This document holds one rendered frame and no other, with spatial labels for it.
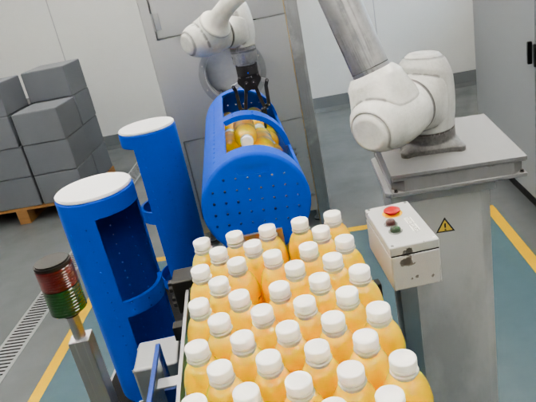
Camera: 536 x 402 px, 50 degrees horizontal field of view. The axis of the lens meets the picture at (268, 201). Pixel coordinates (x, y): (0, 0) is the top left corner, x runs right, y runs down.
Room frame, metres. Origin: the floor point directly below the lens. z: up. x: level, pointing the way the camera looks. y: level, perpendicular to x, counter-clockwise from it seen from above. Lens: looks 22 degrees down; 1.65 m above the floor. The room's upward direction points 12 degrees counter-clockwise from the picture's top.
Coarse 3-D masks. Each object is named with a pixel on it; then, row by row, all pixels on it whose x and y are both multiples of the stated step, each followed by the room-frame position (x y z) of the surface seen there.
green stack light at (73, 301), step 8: (72, 288) 0.87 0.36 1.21; (80, 288) 0.89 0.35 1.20; (48, 296) 0.86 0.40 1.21; (56, 296) 0.86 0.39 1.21; (64, 296) 0.86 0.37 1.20; (72, 296) 0.87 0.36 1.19; (80, 296) 0.88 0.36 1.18; (48, 304) 0.87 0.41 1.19; (56, 304) 0.86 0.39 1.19; (64, 304) 0.86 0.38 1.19; (72, 304) 0.87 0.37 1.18; (80, 304) 0.88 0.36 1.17; (56, 312) 0.86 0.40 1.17; (64, 312) 0.86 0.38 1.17; (72, 312) 0.87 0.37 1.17
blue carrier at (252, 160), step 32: (224, 96) 2.16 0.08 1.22; (256, 96) 2.21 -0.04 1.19; (224, 128) 1.69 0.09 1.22; (224, 160) 1.36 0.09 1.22; (256, 160) 1.35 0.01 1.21; (288, 160) 1.36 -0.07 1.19; (224, 192) 1.36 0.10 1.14; (256, 192) 1.35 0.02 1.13; (288, 192) 1.35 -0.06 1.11; (224, 224) 1.35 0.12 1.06; (256, 224) 1.35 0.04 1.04; (288, 224) 1.35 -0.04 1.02
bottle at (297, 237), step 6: (306, 228) 1.15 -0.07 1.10; (294, 234) 1.15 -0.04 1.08; (300, 234) 1.14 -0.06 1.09; (306, 234) 1.14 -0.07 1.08; (312, 234) 1.15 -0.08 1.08; (294, 240) 1.14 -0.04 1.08; (300, 240) 1.13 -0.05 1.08; (306, 240) 1.13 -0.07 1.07; (312, 240) 1.14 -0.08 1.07; (294, 246) 1.14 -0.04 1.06; (294, 252) 1.13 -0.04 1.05; (294, 258) 1.13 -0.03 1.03; (300, 258) 1.13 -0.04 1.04
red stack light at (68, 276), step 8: (72, 264) 0.90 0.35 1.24; (56, 272) 0.86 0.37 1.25; (64, 272) 0.87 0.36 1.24; (72, 272) 0.88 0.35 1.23; (40, 280) 0.87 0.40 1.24; (48, 280) 0.86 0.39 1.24; (56, 280) 0.86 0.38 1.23; (64, 280) 0.87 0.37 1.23; (72, 280) 0.88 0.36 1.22; (48, 288) 0.86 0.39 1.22; (56, 288) 0.86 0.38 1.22; (64, 288) 0.87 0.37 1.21
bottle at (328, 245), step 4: (316, 240) 1.08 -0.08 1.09; (320, 240) 1.08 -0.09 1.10; (324, 240) 1.08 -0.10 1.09; (328, 240) 1.08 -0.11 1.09; (332, 240) 1.09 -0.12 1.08; (320, 244) 1.08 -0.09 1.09; (324, 244) 1.08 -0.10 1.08; (328, 244) 1.08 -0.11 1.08; (332, 244) 1.08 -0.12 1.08; (320, 248) 1.07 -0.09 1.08; (324, 248) 1.07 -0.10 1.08; (328, 248) 1.07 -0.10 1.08; (332, 248) 1.07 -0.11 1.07; (320, 252) 1.07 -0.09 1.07; (324, 252) 1.07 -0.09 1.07; (328, 252) 1.07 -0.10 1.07
